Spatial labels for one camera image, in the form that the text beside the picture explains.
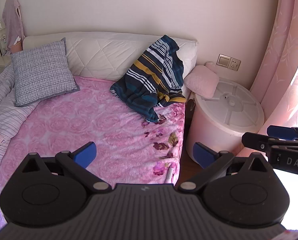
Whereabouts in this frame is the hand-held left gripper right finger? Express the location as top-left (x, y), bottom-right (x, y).
top-left (178, 142), bottom-right (268, 192)

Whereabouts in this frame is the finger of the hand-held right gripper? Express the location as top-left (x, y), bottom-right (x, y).
top-left (267, 125), bottom-right (298, 141)
top-left (241, 132), bottom-right (298, 153)

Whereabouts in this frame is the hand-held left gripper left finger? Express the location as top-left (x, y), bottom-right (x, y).
top-left (22, 142), bottom-right (112, 192)

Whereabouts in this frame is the navy striped shirt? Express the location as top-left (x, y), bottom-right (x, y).
top-left (109, 35), bottom-right (187, 123)

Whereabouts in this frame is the pink floral blanket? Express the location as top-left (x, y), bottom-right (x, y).
top-left (0, 75), bottom-right (187, 230)

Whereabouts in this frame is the pink white tube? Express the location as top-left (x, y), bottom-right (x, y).
top-left (166, 162), bottom-right (176, 183)

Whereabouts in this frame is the white round lidded bucket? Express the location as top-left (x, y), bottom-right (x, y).
top-left (186, 77), bottom-right (265, 165)

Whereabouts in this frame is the pink patterned curtain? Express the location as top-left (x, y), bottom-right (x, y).
top-left (249, 0), bottom-right (298, 160)

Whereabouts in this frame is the pink plush cushion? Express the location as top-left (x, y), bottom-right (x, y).
top-left (183, 62), bottom-right (220, 98)

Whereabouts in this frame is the lilac striped duvet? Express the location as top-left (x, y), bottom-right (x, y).
top-left (0, 64), bottom-right (41, 180)

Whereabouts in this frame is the grey checked pillow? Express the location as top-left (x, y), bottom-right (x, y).
top-left (11, 37), bottom-right (81, 107)

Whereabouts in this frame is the white quilted headboard cushion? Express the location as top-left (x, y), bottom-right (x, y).
top-left (22, 32), bottom-right (198, 82)

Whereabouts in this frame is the white nightstand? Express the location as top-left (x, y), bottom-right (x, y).
top-left (0, 55), bottom-right (13, 75)

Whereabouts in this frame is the purple hanging garment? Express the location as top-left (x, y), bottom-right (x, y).
top-left (2, 0), bottom-right (25, 49)

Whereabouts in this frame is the gold framed wall socket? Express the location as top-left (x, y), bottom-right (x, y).
top-left (229, 57), bottom-right (241, 71)

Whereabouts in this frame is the gold framed wall switch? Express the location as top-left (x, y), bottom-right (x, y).
top-left (217, 54), bottom-right (231, 67)

